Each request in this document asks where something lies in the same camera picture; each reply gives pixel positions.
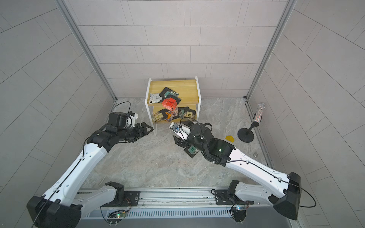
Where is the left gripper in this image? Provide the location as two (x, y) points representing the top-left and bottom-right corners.
(117, 122), (155, 142)

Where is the green label tea bag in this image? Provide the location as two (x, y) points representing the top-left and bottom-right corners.
(183, 145), (201, 158)

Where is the red tea bag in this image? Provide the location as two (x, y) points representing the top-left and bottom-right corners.
(162, 97), (178, 111)

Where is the black green tea bag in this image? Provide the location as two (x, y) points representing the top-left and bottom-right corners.
(159, 87), (181, 104)

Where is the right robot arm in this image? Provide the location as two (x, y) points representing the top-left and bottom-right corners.
(169, 121), (302, 220)

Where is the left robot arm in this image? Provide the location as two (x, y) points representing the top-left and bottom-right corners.
(27, 123), (154, 228)

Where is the yellow label tea bag lower-left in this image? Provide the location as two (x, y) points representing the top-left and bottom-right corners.
(152, 112), (165, 123)

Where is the yellow label tea bag lower-right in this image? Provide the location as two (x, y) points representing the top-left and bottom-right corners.
(183, 109), (196, 119)

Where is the orange tea bag lower shelf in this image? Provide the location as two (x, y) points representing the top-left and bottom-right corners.
(165, 111), (176, 122)

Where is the floral tea bag lower shelf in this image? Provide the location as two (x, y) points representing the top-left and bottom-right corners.
(168, 109), (179, 121)

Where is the dark green tea bag lower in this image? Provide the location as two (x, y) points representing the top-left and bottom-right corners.
(178, 107), (189, 118)

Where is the white label tea bag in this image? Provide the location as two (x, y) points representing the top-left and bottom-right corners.
(149, 93), (163, 104)

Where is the wooden two-tier shelf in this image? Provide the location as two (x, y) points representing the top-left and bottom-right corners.
(145, 77), (201, 134)

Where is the yellow paper piece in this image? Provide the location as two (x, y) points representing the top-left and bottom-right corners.
(225, 135), (234, 143)

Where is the left circuit board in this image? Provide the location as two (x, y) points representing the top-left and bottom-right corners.
(107, 210), (129, 226)

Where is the circuit board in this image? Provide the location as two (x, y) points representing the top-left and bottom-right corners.
(230, 206), (247, 223)
(107, 210), (129, 226)

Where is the right circuit board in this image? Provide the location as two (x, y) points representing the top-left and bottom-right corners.
(230, 206), (247, 223)

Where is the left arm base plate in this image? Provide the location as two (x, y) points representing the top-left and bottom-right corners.
(102, 191), (141, 207)

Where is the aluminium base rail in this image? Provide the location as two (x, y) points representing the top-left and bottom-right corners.
(82, 185), (283, 221)

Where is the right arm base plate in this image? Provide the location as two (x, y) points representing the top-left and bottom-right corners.
(211, 189), (254, 206)

